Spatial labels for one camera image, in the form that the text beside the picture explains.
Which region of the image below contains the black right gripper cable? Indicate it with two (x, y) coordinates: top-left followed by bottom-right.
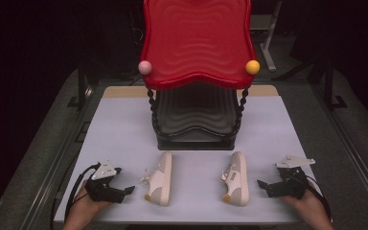
(306, 176), (334, 223)

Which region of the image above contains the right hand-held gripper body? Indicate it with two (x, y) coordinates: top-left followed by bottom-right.
(265, 155), (316, 200)

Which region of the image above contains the white metal stand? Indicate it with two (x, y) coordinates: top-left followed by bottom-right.
(249, 0), (284, 73)

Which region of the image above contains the tan board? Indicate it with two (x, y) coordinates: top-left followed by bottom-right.
(103, 84), (280, 99)

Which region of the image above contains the white sneaker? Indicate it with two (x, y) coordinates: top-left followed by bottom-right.
(220, 150), (250, 207)
(140, 150), (173, 207)

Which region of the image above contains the metal frame rail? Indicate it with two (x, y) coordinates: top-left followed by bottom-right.
(310, 84), (368, 215)
(18, 84), (92, 230)

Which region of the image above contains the person's right hand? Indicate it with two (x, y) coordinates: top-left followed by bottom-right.
(279, 181), (327, 221)

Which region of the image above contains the white table sheet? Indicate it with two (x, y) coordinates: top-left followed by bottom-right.
(53, 95), (334, 224)

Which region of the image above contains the black metal stand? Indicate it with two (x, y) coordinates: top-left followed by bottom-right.
(323, 60), (349, 110)
(66, 60), (94, 110)

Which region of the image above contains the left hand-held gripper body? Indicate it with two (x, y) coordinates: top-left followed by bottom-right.
(84, 160), (126, 204)

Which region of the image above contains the person's left hand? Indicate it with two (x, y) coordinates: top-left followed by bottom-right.
(68, 180), (114, 221)

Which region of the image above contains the red and black shoe rack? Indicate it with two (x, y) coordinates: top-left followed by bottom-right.
(138, 0), (261, 151)

